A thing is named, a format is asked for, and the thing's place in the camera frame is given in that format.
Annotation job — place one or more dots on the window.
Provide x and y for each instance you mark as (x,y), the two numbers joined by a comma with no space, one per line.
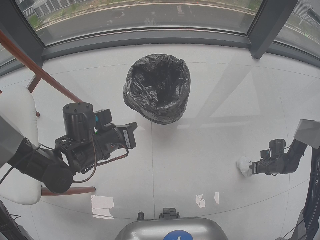
(150,37)

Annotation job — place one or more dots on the black plastic bag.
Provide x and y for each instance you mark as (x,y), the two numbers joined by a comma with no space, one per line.
(175,109)

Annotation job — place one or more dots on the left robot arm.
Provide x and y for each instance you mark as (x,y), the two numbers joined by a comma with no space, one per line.
(77,121)

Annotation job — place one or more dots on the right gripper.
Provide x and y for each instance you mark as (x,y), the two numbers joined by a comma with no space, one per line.
(261,167)

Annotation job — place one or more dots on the white cushioned wooden chair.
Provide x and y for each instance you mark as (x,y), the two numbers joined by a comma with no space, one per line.
(17,101)

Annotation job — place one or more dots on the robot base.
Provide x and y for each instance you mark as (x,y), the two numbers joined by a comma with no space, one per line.
(172,225)

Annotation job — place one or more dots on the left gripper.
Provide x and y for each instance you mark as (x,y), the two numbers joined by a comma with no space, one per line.
(112,141)

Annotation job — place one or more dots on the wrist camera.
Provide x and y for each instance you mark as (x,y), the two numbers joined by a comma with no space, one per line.
(103,119)
(264,154)

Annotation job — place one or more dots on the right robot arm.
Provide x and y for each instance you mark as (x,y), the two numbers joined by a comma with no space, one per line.
(290,161)

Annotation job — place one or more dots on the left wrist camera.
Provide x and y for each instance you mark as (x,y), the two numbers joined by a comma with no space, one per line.
(103,119)

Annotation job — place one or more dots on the white paper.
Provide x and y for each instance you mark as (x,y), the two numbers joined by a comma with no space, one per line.
(243,165)

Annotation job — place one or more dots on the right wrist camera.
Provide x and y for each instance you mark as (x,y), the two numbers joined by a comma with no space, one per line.
(264,154)

